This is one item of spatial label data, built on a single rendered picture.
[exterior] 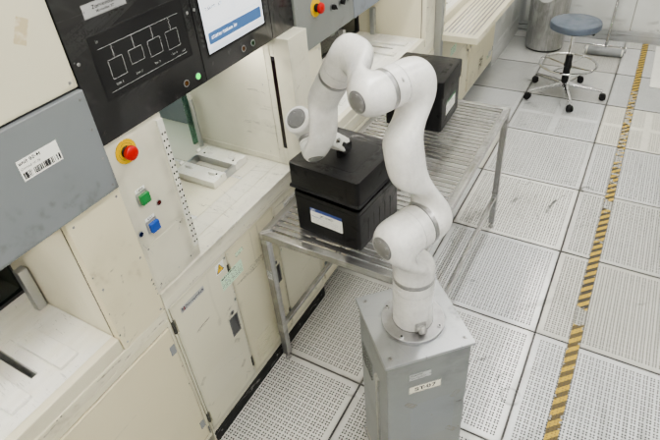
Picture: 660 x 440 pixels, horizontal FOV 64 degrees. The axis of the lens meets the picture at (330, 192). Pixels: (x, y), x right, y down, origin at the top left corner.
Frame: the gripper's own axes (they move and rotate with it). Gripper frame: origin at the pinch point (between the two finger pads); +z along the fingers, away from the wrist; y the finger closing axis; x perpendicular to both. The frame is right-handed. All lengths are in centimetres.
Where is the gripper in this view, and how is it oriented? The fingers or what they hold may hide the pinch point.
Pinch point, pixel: (342, 147)
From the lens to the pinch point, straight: 183.8
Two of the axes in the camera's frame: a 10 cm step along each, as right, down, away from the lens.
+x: -3.5, 9.4, -0.3
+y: -8.2, -2.9, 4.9
